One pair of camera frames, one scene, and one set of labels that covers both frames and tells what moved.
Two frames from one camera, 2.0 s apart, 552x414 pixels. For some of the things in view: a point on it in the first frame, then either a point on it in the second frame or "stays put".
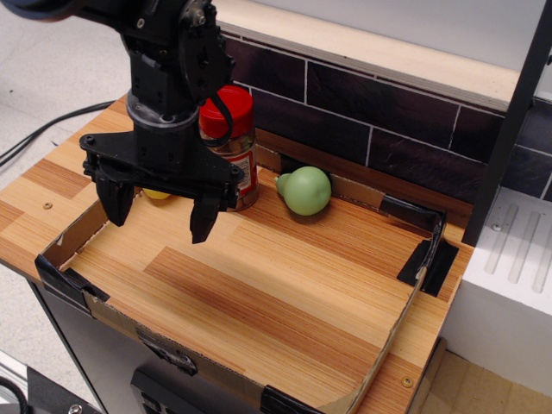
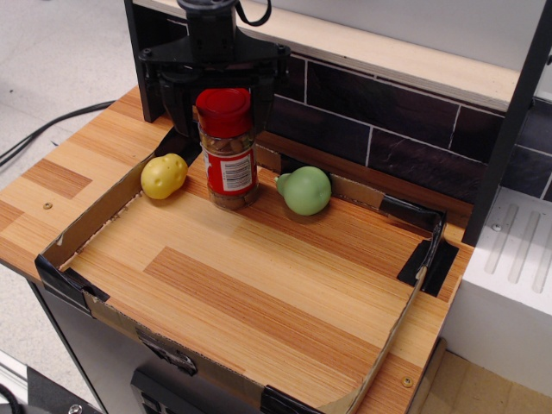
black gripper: (162, 155) to (214, 50)
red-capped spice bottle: (241, 149) stays put
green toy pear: (306, 191) stays put
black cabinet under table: (130, 377) stays put
